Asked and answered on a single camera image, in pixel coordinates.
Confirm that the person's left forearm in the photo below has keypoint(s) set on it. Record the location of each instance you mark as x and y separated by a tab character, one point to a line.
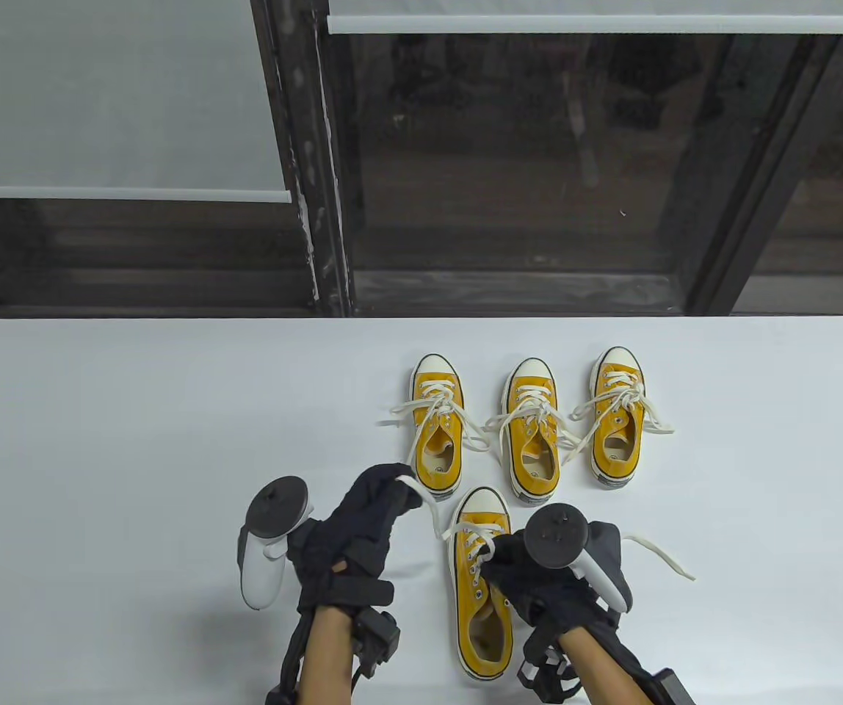
326	661

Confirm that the person's right hand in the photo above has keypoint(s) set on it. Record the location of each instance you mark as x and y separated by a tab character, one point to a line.
539	595

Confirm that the person's right forearm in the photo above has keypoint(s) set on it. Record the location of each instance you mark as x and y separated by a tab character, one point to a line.
598	672

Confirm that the white shoe lace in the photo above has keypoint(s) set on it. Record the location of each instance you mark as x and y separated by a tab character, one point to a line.
623	396
534	413
675	567
438	402

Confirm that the person's left hand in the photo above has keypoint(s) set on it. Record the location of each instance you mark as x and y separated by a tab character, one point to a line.
355	543

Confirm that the white roller blind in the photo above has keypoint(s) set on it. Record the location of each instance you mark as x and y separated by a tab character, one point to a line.
98	95
576	22

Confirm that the yellow canvas shoe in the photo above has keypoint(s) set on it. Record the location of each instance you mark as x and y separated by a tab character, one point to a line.
480	639
535	470
616	452
438	463

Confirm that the black grey power box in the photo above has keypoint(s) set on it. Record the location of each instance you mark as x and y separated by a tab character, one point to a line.
671	687

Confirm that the white grey tracking controller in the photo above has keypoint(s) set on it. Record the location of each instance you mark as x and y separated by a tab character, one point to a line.
263	580
557	536

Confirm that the dark window frame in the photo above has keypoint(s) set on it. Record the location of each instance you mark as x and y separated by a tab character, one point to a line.
319	183

